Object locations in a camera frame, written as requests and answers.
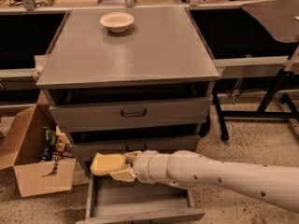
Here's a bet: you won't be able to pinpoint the top drawer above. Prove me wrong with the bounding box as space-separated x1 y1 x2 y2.
50 97 210 133

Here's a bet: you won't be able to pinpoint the yellow sponge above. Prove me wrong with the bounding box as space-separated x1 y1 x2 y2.
90 153 126 176

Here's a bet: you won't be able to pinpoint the white bowl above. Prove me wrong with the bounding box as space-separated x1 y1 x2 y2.
99 12 135 34

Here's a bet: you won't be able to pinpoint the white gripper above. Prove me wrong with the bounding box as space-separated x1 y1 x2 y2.
109 150 157 184

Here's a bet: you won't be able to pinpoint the snack packages in box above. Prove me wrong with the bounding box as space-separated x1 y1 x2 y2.
40 127 75 161

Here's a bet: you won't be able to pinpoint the cardboard box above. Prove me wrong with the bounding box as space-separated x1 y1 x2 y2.
0 92 76 197

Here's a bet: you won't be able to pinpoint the middle drawer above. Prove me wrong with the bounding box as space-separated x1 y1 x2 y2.
71 135 200 161

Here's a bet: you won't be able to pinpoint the open bottom drawer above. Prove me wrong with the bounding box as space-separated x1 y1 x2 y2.
76 169 204 224

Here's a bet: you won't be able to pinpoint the grey drawer cabinet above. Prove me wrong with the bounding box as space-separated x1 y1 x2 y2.
36 7 221 173

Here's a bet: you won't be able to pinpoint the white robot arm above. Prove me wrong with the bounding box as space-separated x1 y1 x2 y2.
109 150 299 213

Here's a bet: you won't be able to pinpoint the black table stand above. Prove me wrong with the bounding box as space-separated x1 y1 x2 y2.
212 68 299 142

